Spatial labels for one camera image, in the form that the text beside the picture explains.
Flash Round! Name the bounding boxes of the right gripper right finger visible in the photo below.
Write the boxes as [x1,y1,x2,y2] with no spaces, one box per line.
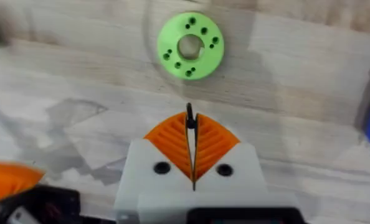
[193,113,269,194]

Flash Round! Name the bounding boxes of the green disc with holes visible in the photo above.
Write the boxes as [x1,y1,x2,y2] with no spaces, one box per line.
[156,11,225,81]

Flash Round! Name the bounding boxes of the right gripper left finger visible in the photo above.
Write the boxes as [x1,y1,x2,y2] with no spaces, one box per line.
[114,111,194,224]

